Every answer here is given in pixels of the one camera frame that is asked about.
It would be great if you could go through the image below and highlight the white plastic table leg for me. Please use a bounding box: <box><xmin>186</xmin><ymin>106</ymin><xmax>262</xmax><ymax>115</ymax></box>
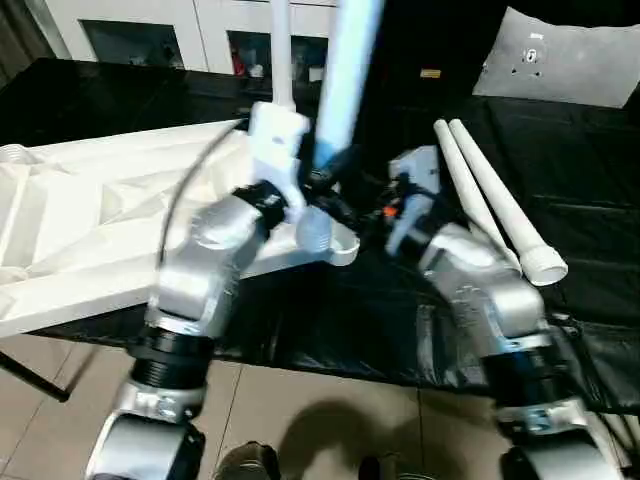
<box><xmin>268</xmin><ymin>0</ymin><xmax>297</xmax><ymax>119</ymax></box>
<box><xmin>447</xmin><ymin>117</ymin><xmax>570</xmax><ymax>288</ymax></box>
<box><xmin>432</xmin><ymin>118</ymin><xmax>525</xmax><ymax>275</ymax></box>
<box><xmin>296</xmin><ymin>0</ymin><xmax>387</xmax><ymax>252</ymax></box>

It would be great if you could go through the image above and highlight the white plastic table top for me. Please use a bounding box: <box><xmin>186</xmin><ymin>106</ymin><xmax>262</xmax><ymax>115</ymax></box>
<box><xmin>0</xmin><ymin>117</ymin><xmax>362</xmax><ymax>339</ymax></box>

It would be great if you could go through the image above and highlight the black cabinet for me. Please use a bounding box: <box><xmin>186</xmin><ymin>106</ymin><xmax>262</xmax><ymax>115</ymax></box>
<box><xmin>339</xmin><ymin>0</ymin><xmax>509</xmax><ymax>104</ymax></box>

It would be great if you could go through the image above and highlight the white glass-door cabinet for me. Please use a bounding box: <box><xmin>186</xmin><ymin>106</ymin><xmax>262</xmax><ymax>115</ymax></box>
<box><xmin>42</xmin><ymin>0</ymin><xmax>344</xmax><ymax>77</ymax></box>

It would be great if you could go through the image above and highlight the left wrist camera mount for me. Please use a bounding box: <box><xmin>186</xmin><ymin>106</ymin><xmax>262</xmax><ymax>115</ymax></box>
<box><xmin>246</xmin><ymin>101</ymin><xmax>312</xmax><ymax>217</ymax></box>

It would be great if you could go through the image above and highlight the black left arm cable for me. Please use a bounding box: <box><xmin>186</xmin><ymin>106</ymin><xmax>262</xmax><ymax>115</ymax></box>
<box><xmin>153</xmin><ymin>118</ymin><xmax>251</xmax><ymax>304</ymax></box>

